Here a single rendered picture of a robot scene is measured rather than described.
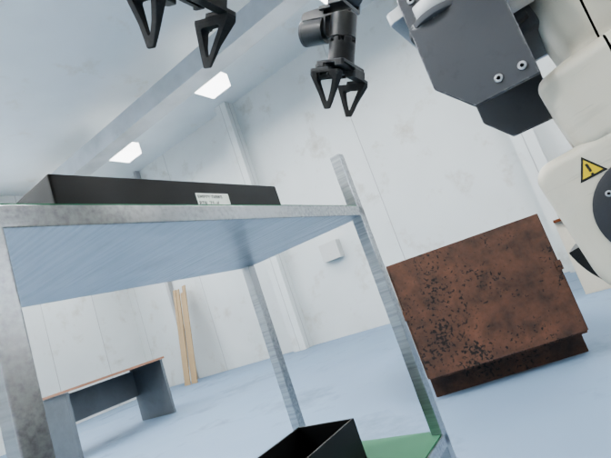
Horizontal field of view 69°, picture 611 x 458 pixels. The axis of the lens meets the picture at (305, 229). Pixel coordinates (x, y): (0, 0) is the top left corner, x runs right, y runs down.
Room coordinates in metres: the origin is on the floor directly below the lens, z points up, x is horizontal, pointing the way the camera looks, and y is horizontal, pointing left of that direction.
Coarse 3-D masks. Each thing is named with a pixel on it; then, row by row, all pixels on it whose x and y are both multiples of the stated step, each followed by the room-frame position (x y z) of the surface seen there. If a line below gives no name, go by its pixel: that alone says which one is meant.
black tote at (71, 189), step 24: (48, 192) 0.64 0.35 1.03; (72, 192) 0.67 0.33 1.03; (96, 192) 0.70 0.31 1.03; (120, 192) 0.74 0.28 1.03; (144, 192) 0.78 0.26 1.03; (168, 192) 0.83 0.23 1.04; (192, 192) 0.88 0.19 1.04; (216, 192) 0.94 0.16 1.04; (240, 192) 1.00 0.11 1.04; (264, 192) 1.08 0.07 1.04
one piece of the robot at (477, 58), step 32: (416, 0) 0.47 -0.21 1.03; (448, 0) 0.45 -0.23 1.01; (480, 0) 0.44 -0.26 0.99; (512, 0) 0.44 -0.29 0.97; (416, 32) 0.48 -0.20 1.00; (448, 32) 0.46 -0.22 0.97; (480, 32) 0.45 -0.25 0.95; (512, 32) 0.43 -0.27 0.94; (448, 64) 0.47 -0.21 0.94; (480, 64) 0.45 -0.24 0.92; (512, 64) 0.44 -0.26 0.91; (480, 96) 0.46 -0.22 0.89; (512, 96) 0.67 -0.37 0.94; (512, 128) 0.68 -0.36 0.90
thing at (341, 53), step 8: (336, 40) 0.86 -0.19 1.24; (344, 40) 0.85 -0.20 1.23; (352, 40) 0.87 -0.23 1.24; (328, 48) 0.88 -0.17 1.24; (336, 48) 0.86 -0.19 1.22; (344, 48) 0.86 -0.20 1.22; (352, 48) 0.87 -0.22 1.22; (328, 56) 0.88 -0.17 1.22; (336, 56) 0.86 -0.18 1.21; (344, 56) 0.86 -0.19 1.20; (352, 56) 0.87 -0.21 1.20; (320, 64) 0.86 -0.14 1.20; (328, 64) 0.86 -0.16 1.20; (336, 64) 0.84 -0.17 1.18; (344, 64) 0.85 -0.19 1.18; (352, 64) 0.87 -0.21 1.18; (344, 72) 0.89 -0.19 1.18
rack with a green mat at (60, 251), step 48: (0, 240) 0.43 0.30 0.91; (48, 240) 0.52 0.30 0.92; (96, 240) 0.59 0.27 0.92; (144, 240) 0.67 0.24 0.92; (192, 240) 0.78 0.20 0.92; (240, 240) 0.93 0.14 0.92; (288, 240) 1.15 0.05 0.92; (0, 288) 0.43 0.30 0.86; (48, 288) 0.77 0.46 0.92; (96, 288) 0.91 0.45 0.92; (384, 288) 1.16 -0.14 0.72; (0, 336) 0.42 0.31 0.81; (0, 384) 0.42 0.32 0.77; (288, 384) 1.38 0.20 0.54; (48, 432) 0.44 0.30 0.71; (432, 432) 1.16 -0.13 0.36
